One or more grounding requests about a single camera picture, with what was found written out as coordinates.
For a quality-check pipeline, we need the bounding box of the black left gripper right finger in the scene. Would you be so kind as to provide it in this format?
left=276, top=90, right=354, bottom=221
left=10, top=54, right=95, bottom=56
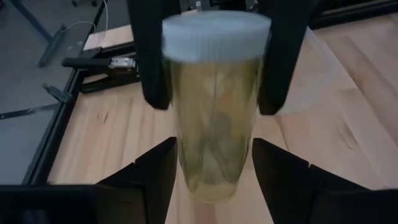
left=252, top=138, right=398, bottom=224

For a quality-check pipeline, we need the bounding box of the white ball back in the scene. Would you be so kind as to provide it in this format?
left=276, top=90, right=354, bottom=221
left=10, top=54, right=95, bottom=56
left=161, top=11, right=272, bottom=205

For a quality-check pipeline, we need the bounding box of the black frame bracket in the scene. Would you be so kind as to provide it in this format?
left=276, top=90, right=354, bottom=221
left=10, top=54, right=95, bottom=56
left=42, top=83, right=73, bottom=104

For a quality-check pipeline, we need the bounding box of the grey desk foot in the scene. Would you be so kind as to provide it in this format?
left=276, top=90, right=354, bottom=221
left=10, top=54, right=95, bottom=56
left=7, top=0, right=68, bottom=68

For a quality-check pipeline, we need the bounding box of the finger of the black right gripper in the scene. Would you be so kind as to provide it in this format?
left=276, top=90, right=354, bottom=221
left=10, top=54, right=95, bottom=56
left=257, top=0, right=313, bottom=116
left=126, top=0, right=181, bottom=110

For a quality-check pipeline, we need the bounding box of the black aluminium table frame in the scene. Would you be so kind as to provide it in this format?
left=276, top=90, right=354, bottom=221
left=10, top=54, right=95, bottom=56
left=23, top=0, right=398, bottom=186

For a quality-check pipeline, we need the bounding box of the white floor cable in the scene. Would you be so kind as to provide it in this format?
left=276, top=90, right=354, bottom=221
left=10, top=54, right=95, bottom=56
left=61, top=0, right=109, bottom=34

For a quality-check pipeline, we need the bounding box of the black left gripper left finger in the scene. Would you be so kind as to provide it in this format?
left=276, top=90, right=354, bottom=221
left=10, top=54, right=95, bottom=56
left=0, top=137, right=178, bottom=224

